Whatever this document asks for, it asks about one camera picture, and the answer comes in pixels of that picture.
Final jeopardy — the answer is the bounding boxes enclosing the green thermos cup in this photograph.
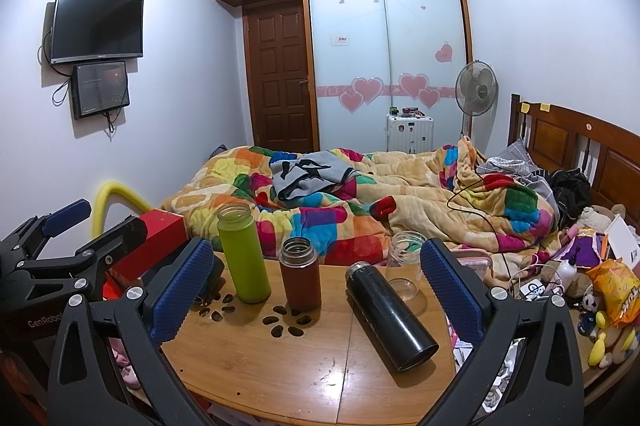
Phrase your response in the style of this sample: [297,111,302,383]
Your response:
[217,203,271,304]

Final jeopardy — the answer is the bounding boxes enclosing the pink plush toy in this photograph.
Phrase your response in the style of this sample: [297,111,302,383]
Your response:
[108,338,141,390]

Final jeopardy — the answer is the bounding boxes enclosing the yellow foam tube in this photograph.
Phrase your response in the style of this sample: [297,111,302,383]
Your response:
[91,181,153,238]

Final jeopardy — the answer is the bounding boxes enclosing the yellow plush toy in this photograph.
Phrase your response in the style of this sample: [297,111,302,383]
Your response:
[588,311,639,368]

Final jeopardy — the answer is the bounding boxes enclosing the red rectangular box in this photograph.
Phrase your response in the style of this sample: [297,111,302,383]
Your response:
[103,209,188,299]

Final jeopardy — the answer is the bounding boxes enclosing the orange snack bag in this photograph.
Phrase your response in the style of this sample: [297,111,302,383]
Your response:
[587,259,639,326]

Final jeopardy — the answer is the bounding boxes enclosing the black thermos bottle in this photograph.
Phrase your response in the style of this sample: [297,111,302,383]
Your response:
[345,261,439,372]

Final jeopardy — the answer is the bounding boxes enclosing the dark teal mug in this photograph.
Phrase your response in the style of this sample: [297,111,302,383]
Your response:
[195,255,224,305]

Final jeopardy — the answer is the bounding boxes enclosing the clear glass jar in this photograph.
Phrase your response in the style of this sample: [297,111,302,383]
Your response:
[385,231,426,302]

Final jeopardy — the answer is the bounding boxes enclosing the black bag on bed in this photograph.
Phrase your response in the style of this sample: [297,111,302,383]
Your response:
[547,168,591,229]

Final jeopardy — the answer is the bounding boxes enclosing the colourful patchwork blanket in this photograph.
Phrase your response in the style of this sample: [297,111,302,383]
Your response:
[160,138,558,285]

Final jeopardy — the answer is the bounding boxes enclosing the grey striped pillow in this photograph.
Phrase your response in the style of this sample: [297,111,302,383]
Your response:
[476,139,554,204]

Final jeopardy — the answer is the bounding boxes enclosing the brown thermos bottle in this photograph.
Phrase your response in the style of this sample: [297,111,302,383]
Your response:
[279,238,321,312]

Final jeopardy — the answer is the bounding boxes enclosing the wooden bed headboard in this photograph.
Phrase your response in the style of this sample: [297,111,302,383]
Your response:
[508,94,640,228]

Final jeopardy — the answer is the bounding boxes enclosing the grey black garment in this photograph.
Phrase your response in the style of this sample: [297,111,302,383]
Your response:
[269,151,357,203]

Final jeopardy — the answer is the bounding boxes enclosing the brown wooden door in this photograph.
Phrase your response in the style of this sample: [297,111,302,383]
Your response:
[244,0,314,153]

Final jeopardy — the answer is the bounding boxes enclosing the white suitcase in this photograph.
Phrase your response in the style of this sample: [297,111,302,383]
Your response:
[386,115,434,154]

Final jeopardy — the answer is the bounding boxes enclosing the standing electric fan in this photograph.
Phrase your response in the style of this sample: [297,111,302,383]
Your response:
[454,60,499,138]

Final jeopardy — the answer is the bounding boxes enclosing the white sliding wardrobe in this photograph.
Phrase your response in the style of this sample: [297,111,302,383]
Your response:
[308,0,468,153]

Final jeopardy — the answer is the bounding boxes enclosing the small black wall monitor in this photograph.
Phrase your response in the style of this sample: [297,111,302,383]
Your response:
[70,61,130,120]

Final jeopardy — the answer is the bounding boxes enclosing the black wall television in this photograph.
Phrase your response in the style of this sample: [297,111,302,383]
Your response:
[50,0,144,64]

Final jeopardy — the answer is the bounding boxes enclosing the black charging cable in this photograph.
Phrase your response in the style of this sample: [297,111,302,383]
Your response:
[446,174,516,286]

